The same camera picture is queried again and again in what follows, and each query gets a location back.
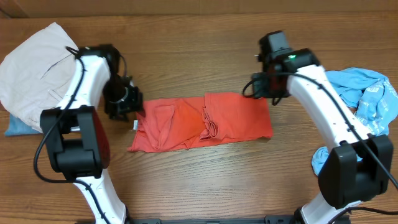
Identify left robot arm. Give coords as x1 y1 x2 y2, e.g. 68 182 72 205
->
33 44 144 223

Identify right black cable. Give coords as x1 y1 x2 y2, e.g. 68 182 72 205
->
241 72 398 224

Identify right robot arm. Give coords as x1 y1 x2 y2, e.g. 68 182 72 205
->
249 30 397 224

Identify light blue t-shirt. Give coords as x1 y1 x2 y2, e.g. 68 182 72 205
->
311 67 398 177

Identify beige folded trousers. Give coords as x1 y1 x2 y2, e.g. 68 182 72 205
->
1 22 77 132

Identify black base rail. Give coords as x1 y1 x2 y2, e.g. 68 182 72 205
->
127 215 293 224

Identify folded blue jeans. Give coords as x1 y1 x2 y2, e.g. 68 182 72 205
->
4 115 40 136

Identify red printed t-shirt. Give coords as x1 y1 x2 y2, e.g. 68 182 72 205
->
129 93 273 152

